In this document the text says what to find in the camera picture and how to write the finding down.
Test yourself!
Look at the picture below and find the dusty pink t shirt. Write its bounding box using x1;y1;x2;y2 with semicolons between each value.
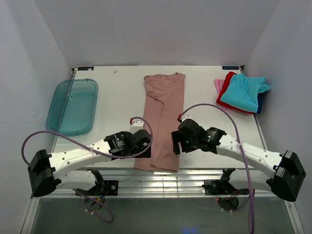
134;73;185;172

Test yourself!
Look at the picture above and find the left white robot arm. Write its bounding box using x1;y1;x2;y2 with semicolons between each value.
27;129;153;197

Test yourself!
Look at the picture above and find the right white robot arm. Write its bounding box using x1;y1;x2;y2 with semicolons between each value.
171;118;306;202

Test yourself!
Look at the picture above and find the light pink folded t shirt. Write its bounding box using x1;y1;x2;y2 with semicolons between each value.
214;79;235;110

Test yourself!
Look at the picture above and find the cyan folded t shirt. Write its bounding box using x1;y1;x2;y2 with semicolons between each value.
221;73;271;114

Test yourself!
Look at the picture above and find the red folded t shirt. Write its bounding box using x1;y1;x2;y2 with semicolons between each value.
216;71;254;115

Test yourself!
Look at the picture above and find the teal plastic tray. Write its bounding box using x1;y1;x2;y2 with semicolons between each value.
46;78;98;137

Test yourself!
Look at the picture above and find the dark blue folded t shirt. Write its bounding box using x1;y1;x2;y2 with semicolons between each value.
256;92;266;114

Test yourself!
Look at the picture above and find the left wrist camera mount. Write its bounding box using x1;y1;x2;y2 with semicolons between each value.
129;118;144;134

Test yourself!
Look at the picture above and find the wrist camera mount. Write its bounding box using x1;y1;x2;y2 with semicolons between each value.
129;118;144;134
177;114;193;123

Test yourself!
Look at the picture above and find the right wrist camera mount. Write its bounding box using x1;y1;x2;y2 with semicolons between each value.
177;114;193;123

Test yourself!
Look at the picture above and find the aluminium rail frame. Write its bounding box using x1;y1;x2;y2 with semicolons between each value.
20;168;304;234

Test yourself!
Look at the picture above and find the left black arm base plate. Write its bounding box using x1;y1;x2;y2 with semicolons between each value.
75;180;118;196

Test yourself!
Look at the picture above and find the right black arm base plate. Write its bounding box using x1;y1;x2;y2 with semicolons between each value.
202;180;250;195

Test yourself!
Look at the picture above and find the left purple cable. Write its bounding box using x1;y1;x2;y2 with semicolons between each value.
21;117;154;224

